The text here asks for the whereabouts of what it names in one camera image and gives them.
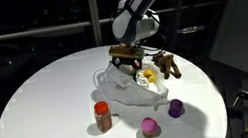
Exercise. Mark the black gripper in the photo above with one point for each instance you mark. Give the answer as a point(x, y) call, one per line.
point(124, 60)

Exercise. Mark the grey horizontal window rail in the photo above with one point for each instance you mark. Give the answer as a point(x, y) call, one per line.
point(23, 33)

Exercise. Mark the brown plush moose toy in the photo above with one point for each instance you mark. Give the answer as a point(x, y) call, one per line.
point(166, 63)

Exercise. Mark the white plastic bag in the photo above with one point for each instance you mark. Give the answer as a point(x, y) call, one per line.
point(127, 90)

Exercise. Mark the pink lid toy cup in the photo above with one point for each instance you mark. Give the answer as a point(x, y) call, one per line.
point(149, 127)

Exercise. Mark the purple toy cup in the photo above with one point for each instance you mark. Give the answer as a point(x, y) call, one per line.
point(175, 108)

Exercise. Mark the red lid spice jar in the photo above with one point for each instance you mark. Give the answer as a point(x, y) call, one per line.
point(103, 118)

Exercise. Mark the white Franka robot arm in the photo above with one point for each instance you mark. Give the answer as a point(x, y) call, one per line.
point(141, 12)

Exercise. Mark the grey window frame post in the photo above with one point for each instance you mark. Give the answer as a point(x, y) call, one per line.
point(94, 13)

